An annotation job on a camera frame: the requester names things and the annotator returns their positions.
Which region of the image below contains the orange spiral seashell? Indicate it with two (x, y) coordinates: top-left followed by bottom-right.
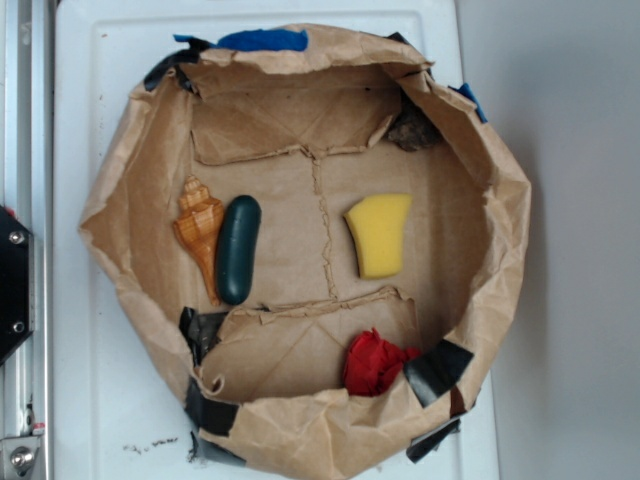
(173, 175), (224, 306)

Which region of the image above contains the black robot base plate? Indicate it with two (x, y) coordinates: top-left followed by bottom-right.
(0, 206), (33, 365)

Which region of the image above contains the yellow sponge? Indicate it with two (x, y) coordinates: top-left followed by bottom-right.
(344, 193), (412, 280)

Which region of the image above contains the red paper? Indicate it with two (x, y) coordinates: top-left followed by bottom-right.
(342, 328), (421, 397)

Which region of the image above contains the aluminium frame rail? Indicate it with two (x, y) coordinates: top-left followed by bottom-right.
(1, 1), (57, 479)

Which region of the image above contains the brown paper bag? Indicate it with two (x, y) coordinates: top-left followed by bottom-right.
(79, 25), (531, 479)

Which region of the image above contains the brown rock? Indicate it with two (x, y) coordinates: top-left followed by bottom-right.
(386, 108), (443, 152)

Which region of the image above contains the dark green oblong block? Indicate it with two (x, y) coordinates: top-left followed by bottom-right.
(216, 195), (262, 305)

